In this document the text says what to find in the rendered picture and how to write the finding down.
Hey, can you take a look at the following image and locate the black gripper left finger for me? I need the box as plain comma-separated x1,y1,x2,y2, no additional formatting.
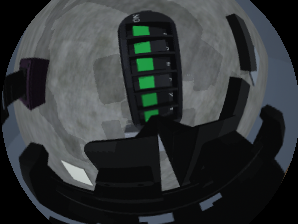
84,116,161,183

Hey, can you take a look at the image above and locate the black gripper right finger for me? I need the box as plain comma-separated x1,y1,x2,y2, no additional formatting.
154,115,239,186

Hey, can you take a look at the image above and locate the dark grey controller unit with green rocker switches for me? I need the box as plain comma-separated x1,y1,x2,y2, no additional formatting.
117,10,184,131

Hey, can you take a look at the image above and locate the white flat panel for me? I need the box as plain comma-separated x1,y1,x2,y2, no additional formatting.
61,159,93,185

